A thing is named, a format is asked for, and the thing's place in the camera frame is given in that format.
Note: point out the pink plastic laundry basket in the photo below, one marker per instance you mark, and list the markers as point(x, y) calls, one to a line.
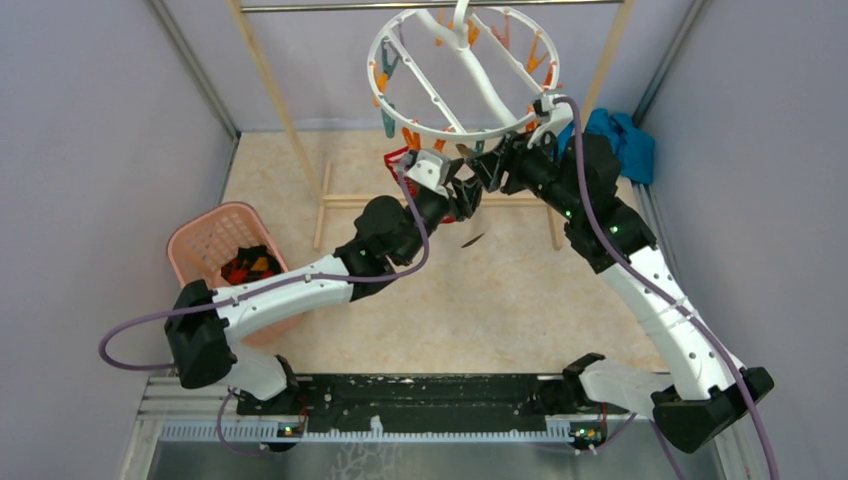
point(198, 249)

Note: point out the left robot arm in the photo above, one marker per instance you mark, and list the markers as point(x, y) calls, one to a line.
point(207, 326)

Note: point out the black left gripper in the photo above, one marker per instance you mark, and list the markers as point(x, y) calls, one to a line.
point(469, 192)

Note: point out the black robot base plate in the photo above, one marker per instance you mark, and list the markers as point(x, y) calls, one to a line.
point(418, 404)

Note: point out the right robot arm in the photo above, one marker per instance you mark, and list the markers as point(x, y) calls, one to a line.
point(705, 389)

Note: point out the red snowflake sock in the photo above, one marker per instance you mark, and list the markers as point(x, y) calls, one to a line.
point(431, 208)

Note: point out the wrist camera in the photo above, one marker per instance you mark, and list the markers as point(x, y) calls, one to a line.
point(553, 111)
point(428, 170)

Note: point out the white round clip hanger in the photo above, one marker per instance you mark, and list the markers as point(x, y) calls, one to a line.
point(463, 73)

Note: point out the red black plaid sock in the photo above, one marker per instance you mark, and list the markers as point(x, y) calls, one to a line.
point(249, 265)

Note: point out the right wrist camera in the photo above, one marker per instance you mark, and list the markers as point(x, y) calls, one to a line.
point(553, 111)

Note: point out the blue crumpled cloth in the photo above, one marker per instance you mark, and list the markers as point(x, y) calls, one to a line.
point(633, 148)

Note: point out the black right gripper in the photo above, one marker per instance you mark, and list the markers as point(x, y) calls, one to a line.
point(510, 157)

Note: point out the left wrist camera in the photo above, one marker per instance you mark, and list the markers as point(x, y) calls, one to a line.
point(428, 170)

